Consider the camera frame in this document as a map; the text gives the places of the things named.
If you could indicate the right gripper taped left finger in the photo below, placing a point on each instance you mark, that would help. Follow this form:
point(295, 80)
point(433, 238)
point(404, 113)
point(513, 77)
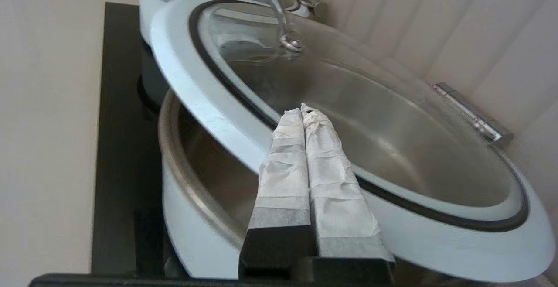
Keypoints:
point(283, 178)

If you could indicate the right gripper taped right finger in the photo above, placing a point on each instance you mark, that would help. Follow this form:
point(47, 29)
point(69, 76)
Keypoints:
point(335, 191)

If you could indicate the white steel-lined pot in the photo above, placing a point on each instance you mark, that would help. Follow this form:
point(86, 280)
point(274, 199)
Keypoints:
point(192, 234)
point(148, 12)

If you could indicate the black glass induction cooktop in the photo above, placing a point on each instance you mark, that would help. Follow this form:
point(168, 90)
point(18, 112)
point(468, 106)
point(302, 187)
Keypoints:
point(117, 147)

